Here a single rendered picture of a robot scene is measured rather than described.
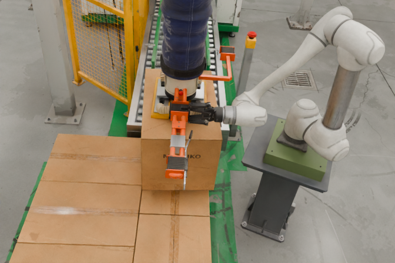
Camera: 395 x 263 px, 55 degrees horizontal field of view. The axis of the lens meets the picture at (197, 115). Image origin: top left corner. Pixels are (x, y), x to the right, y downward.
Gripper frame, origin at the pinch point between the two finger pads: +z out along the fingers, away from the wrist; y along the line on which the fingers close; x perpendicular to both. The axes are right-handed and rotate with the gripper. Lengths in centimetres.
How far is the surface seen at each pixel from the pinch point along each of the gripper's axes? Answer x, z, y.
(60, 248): -35, 57, 65
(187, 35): 16.5, -1.3, -31.9
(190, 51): 17.0, -3.5, -23.4
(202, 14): 17.3, -7.3, -42.3
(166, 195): 1, 5, 65
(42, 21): 123, 104, 24
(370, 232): 15, -146, 121
